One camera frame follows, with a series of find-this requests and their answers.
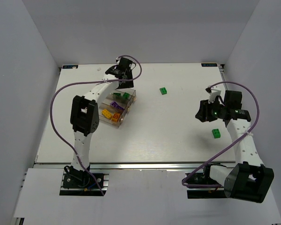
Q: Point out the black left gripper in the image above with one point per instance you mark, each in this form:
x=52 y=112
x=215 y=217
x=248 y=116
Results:
x=127 y=82

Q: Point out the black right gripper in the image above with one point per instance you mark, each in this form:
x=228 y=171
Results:
x=205 y=112

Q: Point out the light green lego brick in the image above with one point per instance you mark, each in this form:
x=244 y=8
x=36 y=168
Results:
x=216 y=133

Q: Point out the green lego brick top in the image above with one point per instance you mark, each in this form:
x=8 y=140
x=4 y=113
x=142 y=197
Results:
x=163 y=91

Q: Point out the yellow rounded lego piece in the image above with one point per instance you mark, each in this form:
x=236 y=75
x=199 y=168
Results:
x=116 y=117

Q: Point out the yellow long lego brick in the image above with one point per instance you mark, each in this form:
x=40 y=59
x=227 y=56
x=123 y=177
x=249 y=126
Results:
x=107 y=114

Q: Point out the purple curved lego piece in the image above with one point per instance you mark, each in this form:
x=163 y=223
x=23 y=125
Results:
x=113 y=104

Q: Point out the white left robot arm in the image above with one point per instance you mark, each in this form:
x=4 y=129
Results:
x=85 y=117

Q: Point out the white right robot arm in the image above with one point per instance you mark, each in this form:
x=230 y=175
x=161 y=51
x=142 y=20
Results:
x=249 y=180

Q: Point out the clear three-compartment container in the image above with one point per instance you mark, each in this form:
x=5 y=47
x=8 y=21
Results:
x=125 y=103

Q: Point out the blue label right corner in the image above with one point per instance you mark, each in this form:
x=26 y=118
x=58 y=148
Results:
x=209 y=65

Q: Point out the blue label corner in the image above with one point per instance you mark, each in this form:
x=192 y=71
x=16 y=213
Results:
x=209 y=65
x=69 y=66

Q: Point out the blue label left corner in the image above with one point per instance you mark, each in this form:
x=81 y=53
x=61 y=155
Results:
x=69 y=66

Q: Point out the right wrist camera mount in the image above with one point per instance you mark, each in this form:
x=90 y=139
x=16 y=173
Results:
x=213 y=92

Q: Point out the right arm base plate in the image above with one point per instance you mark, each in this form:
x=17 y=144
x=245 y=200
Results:
x=200 y=187

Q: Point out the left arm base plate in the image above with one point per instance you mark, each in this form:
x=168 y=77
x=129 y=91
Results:
x=72 y=187

